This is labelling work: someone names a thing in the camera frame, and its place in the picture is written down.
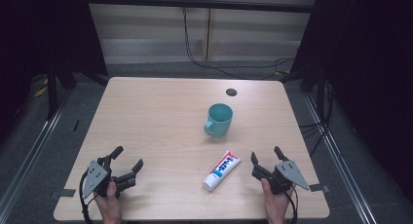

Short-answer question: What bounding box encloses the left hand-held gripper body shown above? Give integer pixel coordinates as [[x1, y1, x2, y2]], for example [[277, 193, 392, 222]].
[[81, 155, 123, 200]]

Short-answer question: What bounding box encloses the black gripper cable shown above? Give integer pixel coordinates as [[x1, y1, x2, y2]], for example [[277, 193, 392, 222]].
[[78, 170, 98, 224], [282, 186, 299, 224]]

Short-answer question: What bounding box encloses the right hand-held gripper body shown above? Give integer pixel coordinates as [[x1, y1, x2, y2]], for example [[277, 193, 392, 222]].
[[251, 159, 311, 197]]

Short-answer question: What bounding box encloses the yellow floor tape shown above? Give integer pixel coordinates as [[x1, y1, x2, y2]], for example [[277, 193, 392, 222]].
[[32, 77, 49, 98]]

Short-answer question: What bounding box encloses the black curtain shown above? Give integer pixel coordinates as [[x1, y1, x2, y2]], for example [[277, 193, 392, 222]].
[[0, 0, 109, 144], [282, 0, 413, 203]]

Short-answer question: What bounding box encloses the black metal stand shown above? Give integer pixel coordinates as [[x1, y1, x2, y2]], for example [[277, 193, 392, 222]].
[[46, 60, 60, 121]]

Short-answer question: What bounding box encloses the person's left hand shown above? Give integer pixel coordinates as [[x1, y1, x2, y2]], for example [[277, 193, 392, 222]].
[[93, 180, 124, 224]]

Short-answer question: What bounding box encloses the teal ceramic mug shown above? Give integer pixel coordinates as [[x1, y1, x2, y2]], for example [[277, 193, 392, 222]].
[[203, 102, 235, 138]]

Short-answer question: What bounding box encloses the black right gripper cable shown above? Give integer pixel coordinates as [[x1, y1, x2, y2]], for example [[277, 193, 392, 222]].
[[282, 186, 299, 224]]

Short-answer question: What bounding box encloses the white toothpaste tube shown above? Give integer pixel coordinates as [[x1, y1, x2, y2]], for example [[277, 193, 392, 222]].
[[202, 150, 243, 193]]

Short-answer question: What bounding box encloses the black horizontal bar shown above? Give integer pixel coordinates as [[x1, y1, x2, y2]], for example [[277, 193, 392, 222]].
[[85, 0, 315, 15]]

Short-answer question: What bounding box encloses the grey tape strip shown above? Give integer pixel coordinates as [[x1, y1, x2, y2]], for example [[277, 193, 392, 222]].
[[308, 183, 330, 194], [50, 188, 77, 200]]

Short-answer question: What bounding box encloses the person's right hand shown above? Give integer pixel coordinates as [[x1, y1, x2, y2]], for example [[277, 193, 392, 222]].
[[260, 177, 294, 224]]

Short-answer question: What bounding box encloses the long black wall cable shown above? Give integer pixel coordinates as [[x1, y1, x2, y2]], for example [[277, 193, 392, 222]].
[[181, 6, 295, 81]]

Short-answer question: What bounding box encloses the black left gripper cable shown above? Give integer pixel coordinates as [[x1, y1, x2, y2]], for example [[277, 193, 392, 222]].
[[78, 170, 98, 224]]

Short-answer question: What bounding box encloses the metal floor rail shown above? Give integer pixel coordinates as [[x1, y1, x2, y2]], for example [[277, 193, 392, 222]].
[[0, 91, 70, 218], [303, 93, 378, 224]]

